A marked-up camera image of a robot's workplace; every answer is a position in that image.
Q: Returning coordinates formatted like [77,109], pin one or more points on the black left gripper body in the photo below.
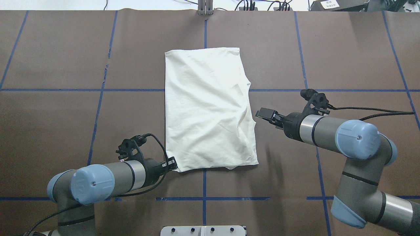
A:
[152,170]

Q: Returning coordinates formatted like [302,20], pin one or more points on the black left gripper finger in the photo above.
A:
[169,165]

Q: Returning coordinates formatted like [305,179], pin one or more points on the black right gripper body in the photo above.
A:
[292,126]

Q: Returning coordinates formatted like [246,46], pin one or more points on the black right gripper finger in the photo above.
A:
[271,116]

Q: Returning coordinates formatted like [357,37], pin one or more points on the cream cat print t-shirt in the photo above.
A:
[208,117]

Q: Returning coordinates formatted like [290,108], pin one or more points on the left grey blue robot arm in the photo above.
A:
[77,191]

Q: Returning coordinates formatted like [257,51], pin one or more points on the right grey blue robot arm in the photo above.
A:
[358,200]

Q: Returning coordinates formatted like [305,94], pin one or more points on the black box with white label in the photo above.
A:
[339,5]

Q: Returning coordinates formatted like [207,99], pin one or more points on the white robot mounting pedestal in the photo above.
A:
[214,230]

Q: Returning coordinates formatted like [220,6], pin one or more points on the aluminium frame post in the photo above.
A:
[205,7]

